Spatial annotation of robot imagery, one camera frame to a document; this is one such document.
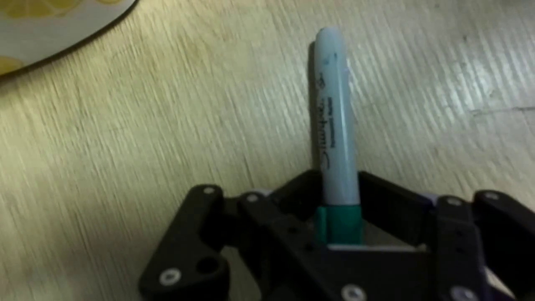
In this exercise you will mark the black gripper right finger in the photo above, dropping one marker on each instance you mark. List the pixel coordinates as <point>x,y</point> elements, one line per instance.
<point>462,244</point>

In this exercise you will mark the green capped marker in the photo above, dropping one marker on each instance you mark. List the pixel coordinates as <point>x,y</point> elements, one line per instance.
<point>337,139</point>

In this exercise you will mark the white bowl with yellow print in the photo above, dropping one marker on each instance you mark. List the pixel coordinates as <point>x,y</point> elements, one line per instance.
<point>51,27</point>

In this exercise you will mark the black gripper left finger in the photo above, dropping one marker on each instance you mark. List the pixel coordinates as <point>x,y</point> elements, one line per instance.
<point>245,244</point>

